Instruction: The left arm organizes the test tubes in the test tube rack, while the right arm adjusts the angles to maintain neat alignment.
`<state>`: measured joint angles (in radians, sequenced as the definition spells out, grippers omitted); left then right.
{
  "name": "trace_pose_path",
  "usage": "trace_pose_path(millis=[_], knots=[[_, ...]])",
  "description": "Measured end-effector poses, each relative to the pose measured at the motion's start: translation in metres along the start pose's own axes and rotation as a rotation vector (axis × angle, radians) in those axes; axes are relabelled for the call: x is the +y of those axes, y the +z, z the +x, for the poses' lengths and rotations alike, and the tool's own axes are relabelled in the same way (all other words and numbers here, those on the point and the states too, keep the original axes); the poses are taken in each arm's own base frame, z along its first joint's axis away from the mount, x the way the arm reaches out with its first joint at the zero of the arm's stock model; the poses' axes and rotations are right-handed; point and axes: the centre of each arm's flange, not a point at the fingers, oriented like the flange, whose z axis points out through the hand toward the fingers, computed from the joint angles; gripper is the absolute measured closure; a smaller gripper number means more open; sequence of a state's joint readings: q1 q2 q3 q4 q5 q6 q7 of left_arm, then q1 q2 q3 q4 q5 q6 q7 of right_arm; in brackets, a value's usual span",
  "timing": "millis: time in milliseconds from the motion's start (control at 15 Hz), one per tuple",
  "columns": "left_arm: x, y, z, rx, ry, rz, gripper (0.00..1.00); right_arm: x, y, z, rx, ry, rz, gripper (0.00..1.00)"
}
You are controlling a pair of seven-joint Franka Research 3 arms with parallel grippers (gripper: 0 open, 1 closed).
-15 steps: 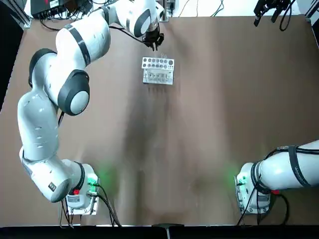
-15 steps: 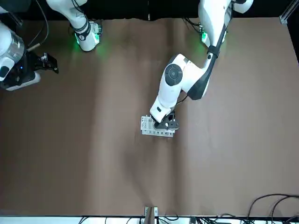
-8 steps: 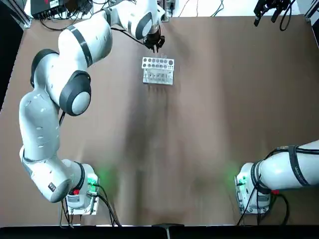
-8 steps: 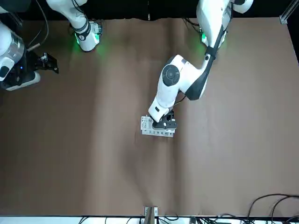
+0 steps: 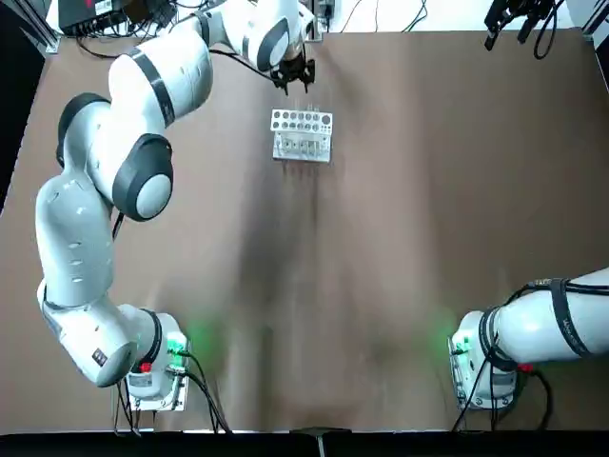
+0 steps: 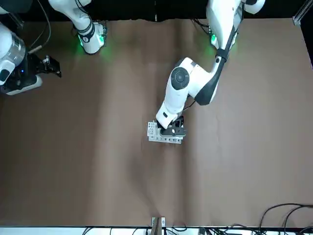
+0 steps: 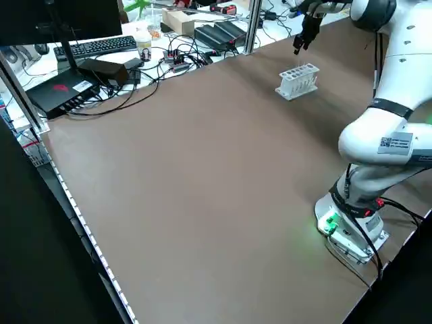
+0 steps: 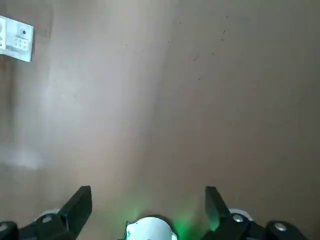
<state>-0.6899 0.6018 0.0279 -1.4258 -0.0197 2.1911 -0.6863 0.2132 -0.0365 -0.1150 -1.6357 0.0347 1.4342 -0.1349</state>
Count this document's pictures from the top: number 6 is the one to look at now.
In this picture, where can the aluminium frame post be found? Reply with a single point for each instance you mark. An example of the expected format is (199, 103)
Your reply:
(299, 17)

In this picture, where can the white side desk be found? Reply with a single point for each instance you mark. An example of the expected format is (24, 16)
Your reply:
(49, 231)

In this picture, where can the black plug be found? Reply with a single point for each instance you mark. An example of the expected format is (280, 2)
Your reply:
(202, 231)

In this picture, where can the aluminium post with bracket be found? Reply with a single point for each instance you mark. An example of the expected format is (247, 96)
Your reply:
(157, 227)

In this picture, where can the white test tube rack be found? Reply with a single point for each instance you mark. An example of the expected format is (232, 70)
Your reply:
(152, 132)

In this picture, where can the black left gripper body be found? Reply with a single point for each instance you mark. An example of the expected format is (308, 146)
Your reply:
(179, 132)

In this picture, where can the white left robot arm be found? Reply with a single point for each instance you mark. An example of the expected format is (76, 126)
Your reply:
(176, 98)

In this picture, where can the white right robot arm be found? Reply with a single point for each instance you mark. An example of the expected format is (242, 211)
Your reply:
(85, 27)

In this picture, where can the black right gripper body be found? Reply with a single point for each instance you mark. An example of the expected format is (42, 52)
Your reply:
(27, 66)

